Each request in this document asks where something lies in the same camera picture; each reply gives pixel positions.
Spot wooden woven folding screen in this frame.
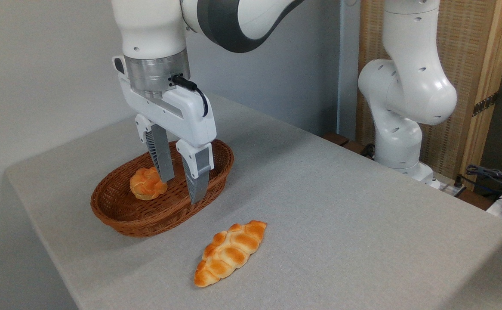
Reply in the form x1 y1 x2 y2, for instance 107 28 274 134
356 0 502 191

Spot dark cable bundle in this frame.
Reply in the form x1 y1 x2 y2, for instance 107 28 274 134
454 164 502 204

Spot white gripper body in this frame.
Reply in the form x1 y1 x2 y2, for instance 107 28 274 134
113 56 217 148

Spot long braided bread loaf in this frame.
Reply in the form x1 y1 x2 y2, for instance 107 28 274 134
194 220 268 288

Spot brown wicker basket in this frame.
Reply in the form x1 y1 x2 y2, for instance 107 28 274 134
90 139 235 238

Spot round orange bread roll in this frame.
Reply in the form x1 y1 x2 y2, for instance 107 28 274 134
129 167 168 201

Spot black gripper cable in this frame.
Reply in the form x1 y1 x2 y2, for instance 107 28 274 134
172 75 209 118

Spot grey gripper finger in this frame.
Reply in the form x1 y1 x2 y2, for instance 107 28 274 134
135 114 176 183
176 139 214 205

